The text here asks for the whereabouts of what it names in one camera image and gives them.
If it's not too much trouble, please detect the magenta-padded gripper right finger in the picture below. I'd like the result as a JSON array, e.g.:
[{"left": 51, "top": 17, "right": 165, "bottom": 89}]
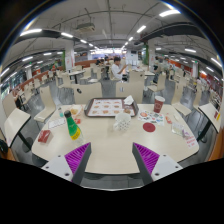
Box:
[{"left": 131, "top": 142, "right": 184, "bottom": 186}]

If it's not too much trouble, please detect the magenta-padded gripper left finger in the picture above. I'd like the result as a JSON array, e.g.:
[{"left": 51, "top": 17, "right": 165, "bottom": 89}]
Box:
[{"left": 41, "top": 142, "right": 92, "bottom": 186}]

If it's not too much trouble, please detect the green-labelled clear drink bottle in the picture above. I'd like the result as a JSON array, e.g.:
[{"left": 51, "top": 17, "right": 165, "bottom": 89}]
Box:
[{"left": 64, "top": 110, "right": 85, "bottom": 148}]

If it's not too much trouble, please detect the flat round red coaster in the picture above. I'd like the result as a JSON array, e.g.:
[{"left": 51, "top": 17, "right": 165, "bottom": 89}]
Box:
[{"left": 142, "top": 122, "right": 157, "bottom": 133}]

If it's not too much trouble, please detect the small red box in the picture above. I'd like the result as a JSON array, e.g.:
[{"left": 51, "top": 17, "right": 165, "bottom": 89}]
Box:
[{"left": 37, "top": 129, "right": 52, "bottom": 144}]

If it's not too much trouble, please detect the colourful printed leaflet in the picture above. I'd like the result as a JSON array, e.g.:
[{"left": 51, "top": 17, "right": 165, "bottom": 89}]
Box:
[{"left": 137, "top": 109, "right": 166, "bottom": 127}]

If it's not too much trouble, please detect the white polka-dot mug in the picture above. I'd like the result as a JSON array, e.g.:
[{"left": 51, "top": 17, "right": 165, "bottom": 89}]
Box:
[{"left": 113, "top": 112, "right": 132, "bottom": 132}]

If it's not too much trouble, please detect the clear snack bag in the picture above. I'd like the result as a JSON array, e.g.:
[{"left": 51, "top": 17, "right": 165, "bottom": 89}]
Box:
[{"left": 68, "top": 104, "right": 83, "bottom": 118}]

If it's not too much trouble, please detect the pink and white receipt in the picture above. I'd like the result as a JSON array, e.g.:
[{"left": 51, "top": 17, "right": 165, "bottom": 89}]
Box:
[{"left": 183, "top": 131, "right": 199, "bottom": 148}]

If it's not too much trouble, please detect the red paper cup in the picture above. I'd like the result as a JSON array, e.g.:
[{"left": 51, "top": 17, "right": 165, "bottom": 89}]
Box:
[{"left": 153, "top": 95, "right": 166, "bottom": 114}]

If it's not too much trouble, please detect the brown food tray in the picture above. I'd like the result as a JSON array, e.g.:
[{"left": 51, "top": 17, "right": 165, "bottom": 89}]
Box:
[{"left": 83, "top": 97, "right": 140, "bottom": 118}]

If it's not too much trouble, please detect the white paper napkin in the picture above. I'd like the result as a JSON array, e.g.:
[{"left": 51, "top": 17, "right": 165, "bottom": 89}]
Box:
[{"left": 123, "top": 94, "right": 135, "bottom": 106}]

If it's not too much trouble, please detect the group of beige chairs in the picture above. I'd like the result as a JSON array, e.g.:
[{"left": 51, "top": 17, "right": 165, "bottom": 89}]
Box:
[{"left": 2, "top": 63, "right": 221, "bottom": 124}]

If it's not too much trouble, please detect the person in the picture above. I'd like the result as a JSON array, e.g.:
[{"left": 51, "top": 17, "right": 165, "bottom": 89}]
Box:
[{"left": 111, "top": 55, "right": 128, "bottom": 81}]

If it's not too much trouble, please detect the ceiling air conditioner unit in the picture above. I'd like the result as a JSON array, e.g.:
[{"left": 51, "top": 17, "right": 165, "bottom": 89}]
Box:
[{"left": 75, "top": 22, "right": 96, "bottom": 33}]

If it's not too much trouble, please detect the group of ceiling lights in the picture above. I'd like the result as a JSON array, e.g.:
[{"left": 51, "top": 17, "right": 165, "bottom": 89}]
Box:
[{"left": 0, "top": 9, "right": 224, "bottom": 81}]

